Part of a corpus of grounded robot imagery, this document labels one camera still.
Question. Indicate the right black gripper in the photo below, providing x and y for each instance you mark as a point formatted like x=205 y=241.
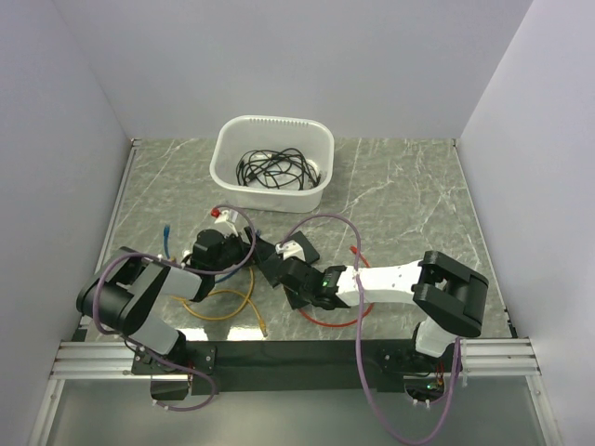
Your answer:
x=295 y=302

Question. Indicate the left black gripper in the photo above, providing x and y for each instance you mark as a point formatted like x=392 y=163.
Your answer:
x=262 y=250

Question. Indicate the black network switch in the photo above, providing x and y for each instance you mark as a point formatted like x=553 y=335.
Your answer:
x=311 y=256

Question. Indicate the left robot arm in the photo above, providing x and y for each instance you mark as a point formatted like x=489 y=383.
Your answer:
x=119 y=298

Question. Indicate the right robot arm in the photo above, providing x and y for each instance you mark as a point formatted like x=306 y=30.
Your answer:
x=452 y=295

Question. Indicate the white plastic tub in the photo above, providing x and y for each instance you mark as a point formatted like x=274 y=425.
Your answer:
x=273 y=163

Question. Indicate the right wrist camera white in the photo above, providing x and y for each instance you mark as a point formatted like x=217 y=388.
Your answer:
x=290 y=249

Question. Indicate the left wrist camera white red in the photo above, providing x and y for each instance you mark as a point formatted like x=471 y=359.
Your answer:
x=225 y=221

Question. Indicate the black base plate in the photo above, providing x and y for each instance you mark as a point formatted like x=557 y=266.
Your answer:
x=385 y=365

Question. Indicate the aluminium rail frame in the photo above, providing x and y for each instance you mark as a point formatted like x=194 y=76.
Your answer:
x=397 y=197

